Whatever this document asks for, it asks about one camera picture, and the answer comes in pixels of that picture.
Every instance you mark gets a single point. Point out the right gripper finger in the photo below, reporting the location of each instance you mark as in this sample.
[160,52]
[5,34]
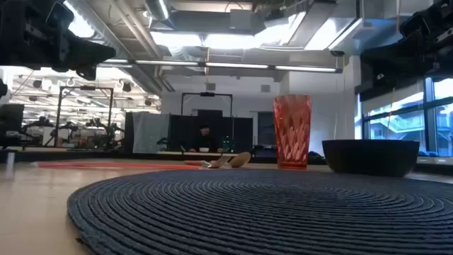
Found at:
[384,60]

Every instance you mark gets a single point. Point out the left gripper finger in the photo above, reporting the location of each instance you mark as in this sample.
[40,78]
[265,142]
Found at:
[88,53]

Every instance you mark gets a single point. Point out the black bowl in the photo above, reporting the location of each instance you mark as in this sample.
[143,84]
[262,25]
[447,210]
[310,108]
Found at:
[369,157]

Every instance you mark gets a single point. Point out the red faceted plastic tumbler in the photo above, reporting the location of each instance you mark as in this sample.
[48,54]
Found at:
[292,134]

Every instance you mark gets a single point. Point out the black background robot arm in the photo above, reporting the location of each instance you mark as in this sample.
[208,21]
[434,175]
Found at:
[106,129]
[39,124]

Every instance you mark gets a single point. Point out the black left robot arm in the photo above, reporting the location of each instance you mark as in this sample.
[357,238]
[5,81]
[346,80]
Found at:
[2,88]

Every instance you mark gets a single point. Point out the ceiling tube light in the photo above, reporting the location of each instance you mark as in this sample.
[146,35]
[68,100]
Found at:
[117,61]
[306,68]
[166,63]
[237,65]

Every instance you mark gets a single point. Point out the black office chair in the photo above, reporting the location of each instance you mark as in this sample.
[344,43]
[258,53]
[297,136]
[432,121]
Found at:
[10,120]

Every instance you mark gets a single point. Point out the grey hanging cloth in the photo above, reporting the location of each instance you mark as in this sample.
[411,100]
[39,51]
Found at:
[150,132]

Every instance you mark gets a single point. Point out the person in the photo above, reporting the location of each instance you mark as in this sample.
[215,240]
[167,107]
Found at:
[204,140]

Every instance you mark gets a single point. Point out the black partition screen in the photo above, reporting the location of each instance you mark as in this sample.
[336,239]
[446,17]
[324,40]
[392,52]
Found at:
[237,134]

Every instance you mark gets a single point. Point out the green bottle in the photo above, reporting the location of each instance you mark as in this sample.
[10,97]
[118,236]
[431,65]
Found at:
[226,144]

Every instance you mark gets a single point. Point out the security camera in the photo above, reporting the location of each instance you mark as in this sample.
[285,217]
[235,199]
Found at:
[337,53]

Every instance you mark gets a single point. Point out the black gantry frame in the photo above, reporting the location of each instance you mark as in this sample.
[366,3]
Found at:
[207,94]
[59,117]

